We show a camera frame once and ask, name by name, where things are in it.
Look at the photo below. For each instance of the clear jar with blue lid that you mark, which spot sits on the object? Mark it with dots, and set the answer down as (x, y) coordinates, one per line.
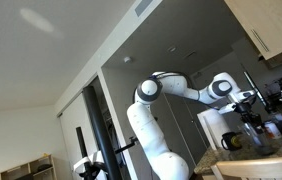
(278, 116)

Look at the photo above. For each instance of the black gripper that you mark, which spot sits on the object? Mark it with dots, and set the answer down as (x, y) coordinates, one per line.
(248, 113)

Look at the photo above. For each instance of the thin black stand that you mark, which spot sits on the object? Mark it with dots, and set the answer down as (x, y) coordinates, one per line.
(82, 150)

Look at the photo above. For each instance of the white smoke detector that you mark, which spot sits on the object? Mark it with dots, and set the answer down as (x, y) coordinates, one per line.
(127, 59)

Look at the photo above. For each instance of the black mug with yellow logo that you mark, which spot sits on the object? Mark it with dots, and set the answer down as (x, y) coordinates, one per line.
(231, 141)

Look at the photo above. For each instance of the orange pill bottle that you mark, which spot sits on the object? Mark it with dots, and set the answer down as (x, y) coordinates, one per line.
(273, 130)

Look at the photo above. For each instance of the wooden shelf unit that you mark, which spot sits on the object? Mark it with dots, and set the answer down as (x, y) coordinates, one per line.
(24, 170)

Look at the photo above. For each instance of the thick black pole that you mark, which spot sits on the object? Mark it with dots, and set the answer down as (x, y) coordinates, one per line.
(101, 133)

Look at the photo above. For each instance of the light wooden slat chair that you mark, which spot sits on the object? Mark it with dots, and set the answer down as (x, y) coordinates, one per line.
(261, 168)

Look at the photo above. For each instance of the light wood wall cabinet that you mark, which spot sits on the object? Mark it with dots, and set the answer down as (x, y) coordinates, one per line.
(267, 23)

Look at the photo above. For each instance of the clear plastic blender cup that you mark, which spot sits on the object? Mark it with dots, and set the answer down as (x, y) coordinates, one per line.
(257, 140)

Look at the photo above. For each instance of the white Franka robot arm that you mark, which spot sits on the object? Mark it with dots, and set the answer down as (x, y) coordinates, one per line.
(151, 133)

